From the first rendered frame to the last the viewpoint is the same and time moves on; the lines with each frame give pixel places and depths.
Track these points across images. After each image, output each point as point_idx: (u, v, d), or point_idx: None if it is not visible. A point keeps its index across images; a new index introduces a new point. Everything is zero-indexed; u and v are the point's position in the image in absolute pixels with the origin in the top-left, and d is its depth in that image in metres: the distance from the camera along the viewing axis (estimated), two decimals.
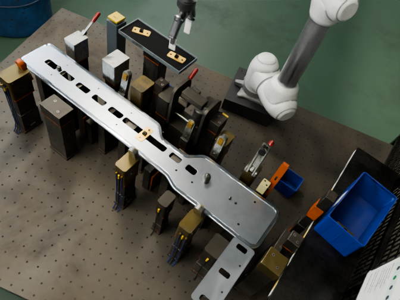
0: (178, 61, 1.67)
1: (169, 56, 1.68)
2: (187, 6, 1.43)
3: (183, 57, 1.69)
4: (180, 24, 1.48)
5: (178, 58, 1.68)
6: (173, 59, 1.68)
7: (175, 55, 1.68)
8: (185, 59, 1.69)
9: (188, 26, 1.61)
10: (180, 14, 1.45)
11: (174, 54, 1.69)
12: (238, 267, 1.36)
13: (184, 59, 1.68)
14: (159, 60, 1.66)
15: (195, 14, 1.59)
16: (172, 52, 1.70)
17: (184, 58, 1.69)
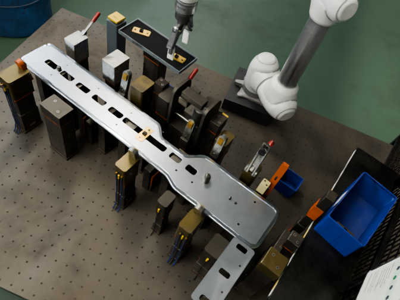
0: (178, 61, 1.67)
1: None
2: (184, 18, 1.47)
3: (183, 57, 1.69)
4: (178, 35, 1.53)
5: (178, 58, 1.68)
6: (173, 59, 1.68)
7: (175, 55, 1.68)
8: (185, 59, 1.69)
9: (186, 36, 1.66)
10: (178, 26, 1.50)
11: (174, 54, 1.69)
12: (238, 267, 1.36)
13: (184, 59, 1.68)
14: (159, 60, 1.66)
15: (193, 25, 1.64)
16: None
17: (184, 58, 1.69)
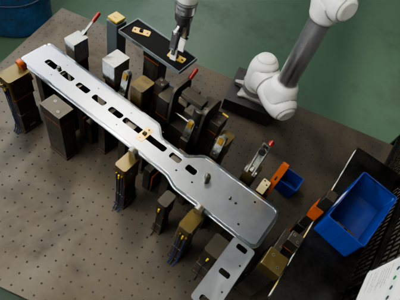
0: (178, 61, 1.67)
1: (169, 56, 1.68)
2: (184, 20, 1.48)
3: (183, 57, 1.69)
4: (179, 37, 1.55)
5: (178, 58, 1.68)
6: None
7: None
8: (185, 59, 1.69)
9: (182, 44, 1.66)
10: (177, 29, 1.51)
11: None
12: (238, 267, 1.36)
13: (184, 59, 1.68)
14: (159, 60, 1.66)
15: (188, 33, 1.65)
16: None
17: (184, 58, 1.69)
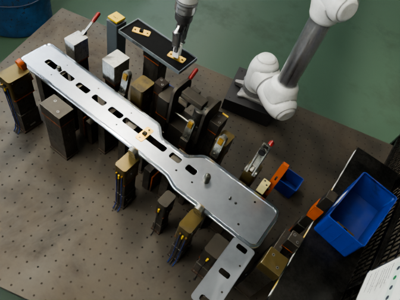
0: (178, 61, 1.67)
1: (169, 56, 1.68)
2: (184, 19, 1.48)
3: (183, 57, 1.69)
4: (180, 36, 1.56)
5: (178, 58, 1.68)
6: (173, 59, 1.68)
7: None
8: (185, 59, 1.69)
9: None
10: (177, 29, 1.51)
11: None
12: (238, 267, 1.36)
13: (184, 59, 1.68)
14: (159, 60, 1.66)
15: (186, 37, 1.63)
16: (172, 52, 1.70)
17: (184, 58, 1.69)
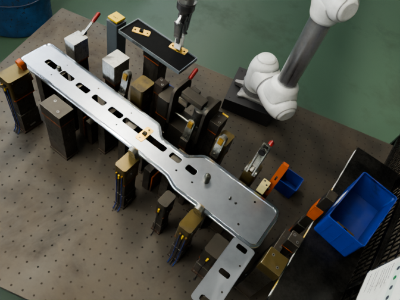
0: (180, 52, 1.63)
1: (171, 47, 1.64)
2: (186, 9, 1.44)
3: (185, 49, 1.65)
4: (182, 26, 1.52)
5: (180, 50, 1.64)
6: (175, 50, 1.64)
7: None
8: (187, 51, 1.64)
9: (181, 39, 1.61)
10: (180, 19, 1.47)
11: None
12: (238, 267, 1.36)
13: (186, 51, 1.64)
14: (159, 60, 1.66)
15: (188, 27, 1.59)
16: (174, 44, 1.66)
17: (187, 49, 1.65)
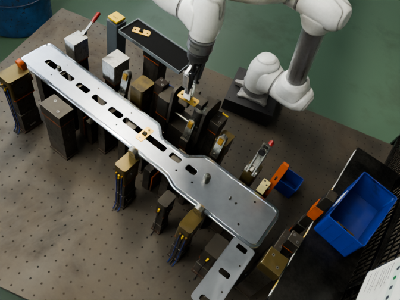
0: (189, 103, 1.40)
1: (180, 96, 1.41)
2: (197, 59, 1.21)
3: (196, 99, 1.42)
4: (193, 76, 1.29)
5: (190, 100, 1.41)
6: (184, 100, 1.41)
7: None
8: (198, 102, 1.41)
9: (192, 88, 1.38)
10: (189, 69, 1.24)
11: None
12: (238, 267, 1.36)
13: (196, 102, 1.41)
14: (159, 60, 1.66)
15: (200, 76, 1.36)
16: None
17: (198, 100, 1.42)
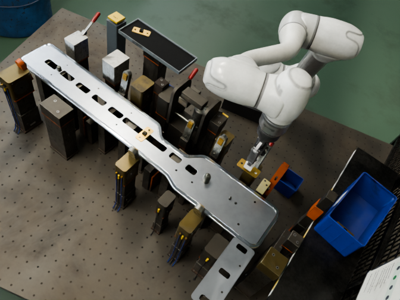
0: (250, 174, 1.30)
1: (239, 166, 1.30)
2: (270, 138, 1.10)
3: (257, 169, 1.31)
4: (259, 151, 1.18)
5: (250, 170, 1.30)
6: (244, 170, 1.30)
7: None
8: (259, 172, 1.30)
9: None
10: (259, 147, 1.13)
11: None
12: (238, 267, 1.36)
13: (258, 172, 1.30)
14: (159, 60, 1.66)
15: (265, 147, 1.26)
16: (244, 161, 1.32)
17: (259, 170, 1.31)
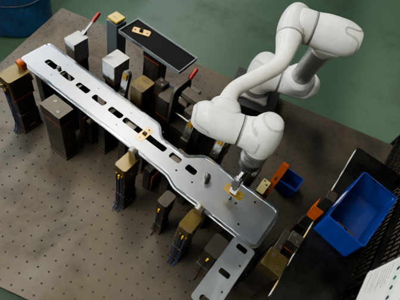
0: (234, 197, 1.45)
1: (225, 190, 1.46)
2: (250, 169, 1.25)
3: (241, 193, 1.46)
4: (242, 179, 1.34)
5: (235, 194, 1.46)
6: (230, 194, 1.45)
7: None
8: (243, 196, 1.46)
9: None
10: (240, 176, 1.29)
11: (231, 187, 1.47)
12: (238, 267, 1.36)
13: (241, 196, 1.45)
14: (159, 60, 1.66)
15: None
16: (230, 185, 1.47)
17: (243, 194, 1.46)
